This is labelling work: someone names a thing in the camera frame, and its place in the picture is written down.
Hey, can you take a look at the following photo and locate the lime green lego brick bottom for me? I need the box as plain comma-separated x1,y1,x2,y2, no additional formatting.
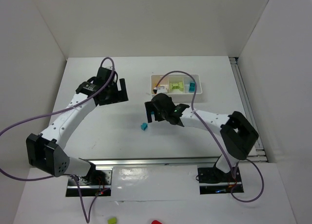
169,83,179,93

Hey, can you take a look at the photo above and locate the lime green lego brick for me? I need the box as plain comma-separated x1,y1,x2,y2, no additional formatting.
178,82,184,92
169,83,179,93

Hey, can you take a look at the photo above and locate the small teal lego brick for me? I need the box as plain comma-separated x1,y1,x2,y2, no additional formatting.
140,123,148,131

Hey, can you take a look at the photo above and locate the teal frog lego brick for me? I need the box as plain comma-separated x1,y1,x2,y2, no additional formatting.
189,82,195,93

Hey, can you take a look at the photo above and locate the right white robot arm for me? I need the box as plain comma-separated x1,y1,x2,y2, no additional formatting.
144,93,259,173

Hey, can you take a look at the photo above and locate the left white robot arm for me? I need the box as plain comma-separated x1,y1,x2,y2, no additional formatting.
26,67,128,181

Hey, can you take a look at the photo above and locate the white three-compartment tray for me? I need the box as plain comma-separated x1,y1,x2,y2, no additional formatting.
151,73,203,103

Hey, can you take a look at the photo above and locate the red object foreground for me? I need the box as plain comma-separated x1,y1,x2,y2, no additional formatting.
151,220,163,224

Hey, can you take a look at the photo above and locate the green lego brick foreground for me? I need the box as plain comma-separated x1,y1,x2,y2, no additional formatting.
107,217,117,224

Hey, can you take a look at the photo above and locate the aluminium rail front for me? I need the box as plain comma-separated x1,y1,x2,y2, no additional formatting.
75,155,266,167

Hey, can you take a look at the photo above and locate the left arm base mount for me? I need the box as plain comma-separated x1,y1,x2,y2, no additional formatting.
65,167,113,197

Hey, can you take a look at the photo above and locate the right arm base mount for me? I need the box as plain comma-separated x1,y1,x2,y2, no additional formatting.
195,164,244,195

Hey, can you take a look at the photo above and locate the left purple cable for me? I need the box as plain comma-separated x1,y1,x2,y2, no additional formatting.
0,57,116,224

